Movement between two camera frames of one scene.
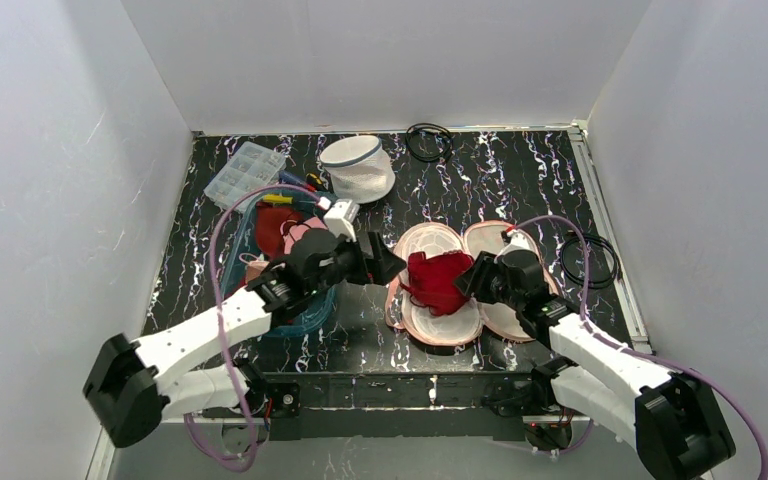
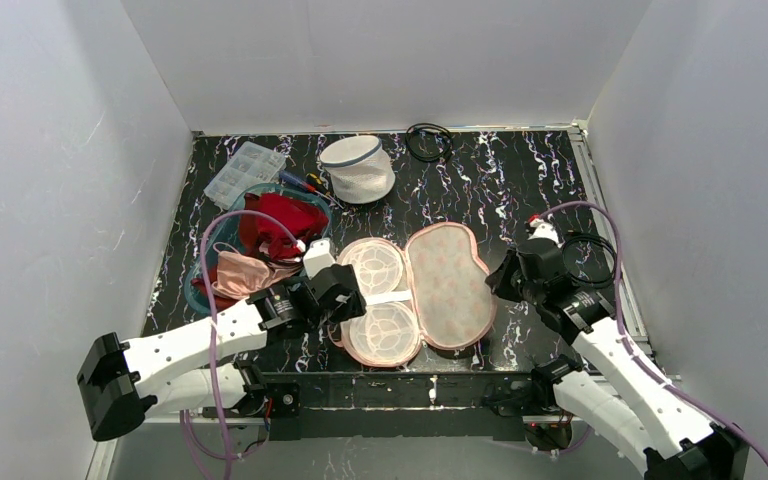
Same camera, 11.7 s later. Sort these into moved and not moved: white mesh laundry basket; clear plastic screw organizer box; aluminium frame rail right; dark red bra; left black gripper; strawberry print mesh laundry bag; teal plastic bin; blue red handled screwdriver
Moved: strawberry print mesh laundry bag; dark red bra; teal plastic bin; left black gripper
Not moved: white mesh laundry basket; blue red handled screwdriver; aluminium frame rail right; clear plastic screw organizer box
